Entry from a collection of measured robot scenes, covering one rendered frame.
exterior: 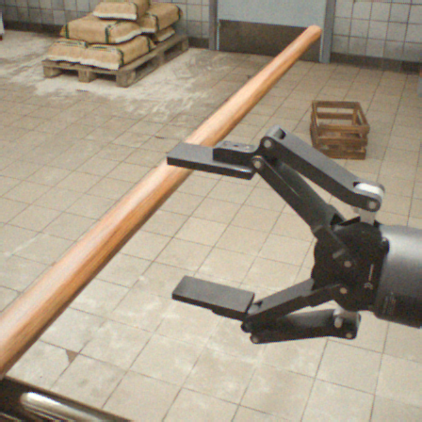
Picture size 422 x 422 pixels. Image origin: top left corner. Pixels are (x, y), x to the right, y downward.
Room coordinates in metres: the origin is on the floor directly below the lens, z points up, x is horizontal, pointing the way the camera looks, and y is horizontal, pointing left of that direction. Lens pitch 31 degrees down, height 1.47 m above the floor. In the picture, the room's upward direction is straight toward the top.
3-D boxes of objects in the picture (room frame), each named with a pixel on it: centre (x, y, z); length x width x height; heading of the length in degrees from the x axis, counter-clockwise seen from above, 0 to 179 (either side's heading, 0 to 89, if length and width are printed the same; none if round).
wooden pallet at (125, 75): (4.97, 0.76, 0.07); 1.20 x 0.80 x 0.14; 158
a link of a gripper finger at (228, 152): (0.40, -0.03, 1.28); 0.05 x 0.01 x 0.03; 68
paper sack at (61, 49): (4.77, 1.04, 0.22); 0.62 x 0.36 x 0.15; 163
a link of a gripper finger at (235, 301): (0.41, -0.01, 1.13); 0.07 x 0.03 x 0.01; 68
